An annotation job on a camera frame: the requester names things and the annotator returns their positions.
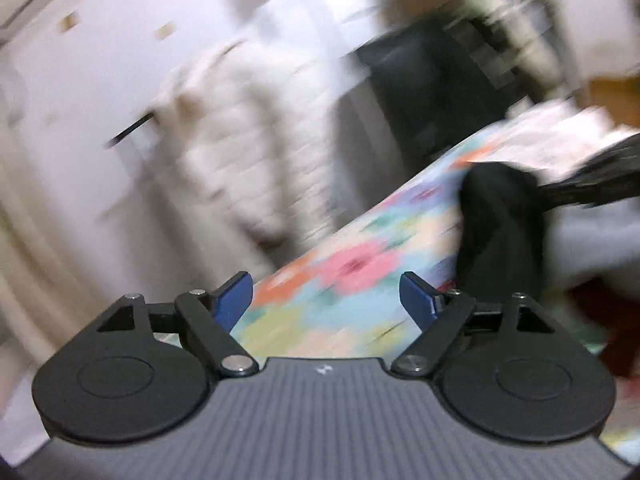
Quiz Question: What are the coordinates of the black hanging coat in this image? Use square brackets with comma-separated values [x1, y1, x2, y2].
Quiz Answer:
[354, 13, 512, 174]

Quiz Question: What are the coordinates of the black knit garment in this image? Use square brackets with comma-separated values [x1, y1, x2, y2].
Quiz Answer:
[454, 162, 547, 304]

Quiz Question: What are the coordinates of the white quilted puffer jacket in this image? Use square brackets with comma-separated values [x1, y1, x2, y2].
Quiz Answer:
[151, 38, 337, 252]

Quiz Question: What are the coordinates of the floral patterned bed quilt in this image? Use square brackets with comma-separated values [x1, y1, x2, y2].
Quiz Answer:
[233, 101, 639, 359]

